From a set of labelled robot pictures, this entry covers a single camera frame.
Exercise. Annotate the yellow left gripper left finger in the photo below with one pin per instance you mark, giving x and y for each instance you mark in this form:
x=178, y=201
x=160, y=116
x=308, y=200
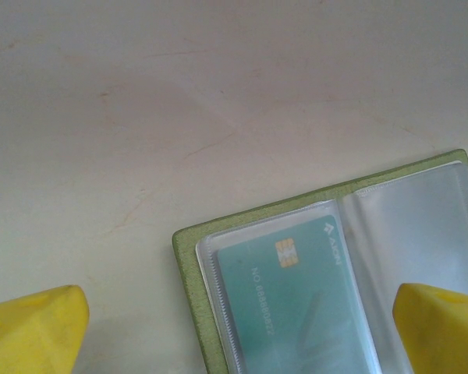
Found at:
x=31, y=335

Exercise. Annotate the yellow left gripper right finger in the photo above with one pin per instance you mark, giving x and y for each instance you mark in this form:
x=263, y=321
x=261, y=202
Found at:
x=444, y=335

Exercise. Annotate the olive green card holder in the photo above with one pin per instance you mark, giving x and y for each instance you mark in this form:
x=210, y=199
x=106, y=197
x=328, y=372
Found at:
x=405, y=233

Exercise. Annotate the green VIP card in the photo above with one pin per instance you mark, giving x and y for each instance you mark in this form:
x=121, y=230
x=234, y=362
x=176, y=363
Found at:
x=288, y=304

